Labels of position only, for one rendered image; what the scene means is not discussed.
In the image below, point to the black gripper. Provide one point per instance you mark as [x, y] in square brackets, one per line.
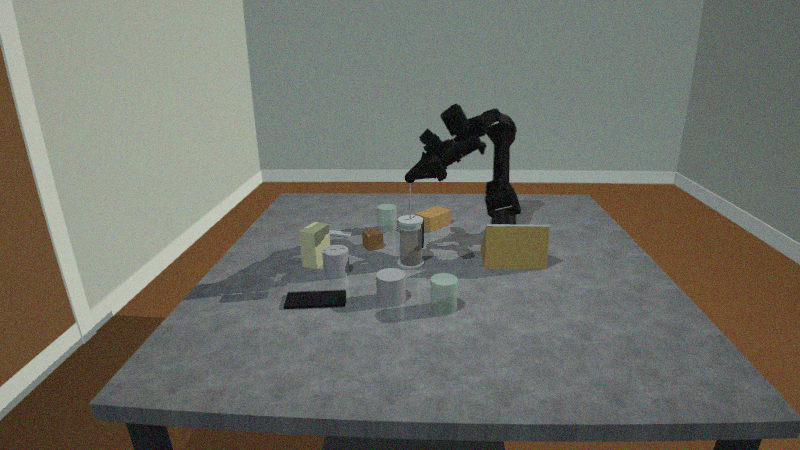
[432, 166]

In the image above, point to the grey cylinder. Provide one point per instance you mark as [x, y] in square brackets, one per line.
[391, 288]
[335, 261]

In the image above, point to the glass french press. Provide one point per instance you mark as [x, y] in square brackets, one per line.
[411, 238]

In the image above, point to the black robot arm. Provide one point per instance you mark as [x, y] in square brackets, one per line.
[499, 192]

